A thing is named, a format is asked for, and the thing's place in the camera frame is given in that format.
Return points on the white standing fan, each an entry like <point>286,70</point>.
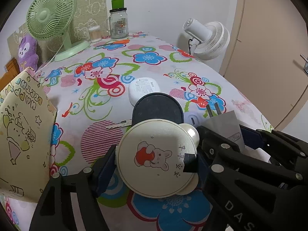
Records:
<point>209,40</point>

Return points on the beige door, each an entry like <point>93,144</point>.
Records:
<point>265,58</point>

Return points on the round cream bear mirror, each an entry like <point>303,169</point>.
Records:
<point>152,158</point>

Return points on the white rounded earbuds case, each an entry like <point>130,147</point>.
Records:
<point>140,87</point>

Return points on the green desk fan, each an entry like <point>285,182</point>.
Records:
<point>50,18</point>

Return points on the green cup on jar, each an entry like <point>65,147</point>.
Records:
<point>117,4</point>

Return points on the white power plug adapter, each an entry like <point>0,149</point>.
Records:
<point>224,124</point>

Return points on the floral tablecloth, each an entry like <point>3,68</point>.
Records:
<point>90,92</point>

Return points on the cotton swab container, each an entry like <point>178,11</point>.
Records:
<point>95,33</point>

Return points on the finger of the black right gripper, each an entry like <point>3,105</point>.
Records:
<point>254,138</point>
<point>286,151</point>

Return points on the purple plush toy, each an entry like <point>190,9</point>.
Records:
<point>27,53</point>

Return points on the yellow cartoon storage box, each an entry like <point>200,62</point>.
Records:
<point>27,119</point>

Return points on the glass mason jar mug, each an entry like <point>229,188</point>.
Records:
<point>118,23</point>

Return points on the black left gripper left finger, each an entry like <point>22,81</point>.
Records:
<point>54,210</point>

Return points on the silver door handle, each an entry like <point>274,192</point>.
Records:
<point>306,63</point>

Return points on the silver key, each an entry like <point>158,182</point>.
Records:
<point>124,123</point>

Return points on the wooden chair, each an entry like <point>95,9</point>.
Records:
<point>12,70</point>

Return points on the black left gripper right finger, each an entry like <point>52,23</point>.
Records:
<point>247,193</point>

